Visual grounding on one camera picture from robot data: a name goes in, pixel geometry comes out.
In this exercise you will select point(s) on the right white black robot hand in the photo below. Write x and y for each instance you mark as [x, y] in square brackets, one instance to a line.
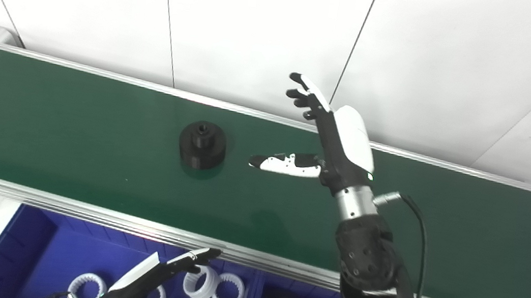
[348, 144]

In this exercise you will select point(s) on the green conveyor belt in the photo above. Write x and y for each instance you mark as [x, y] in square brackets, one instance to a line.
[83, 210]
[67, 133]

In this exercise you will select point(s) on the blue bin with white rings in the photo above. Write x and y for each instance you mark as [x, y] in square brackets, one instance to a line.
[41, 253]

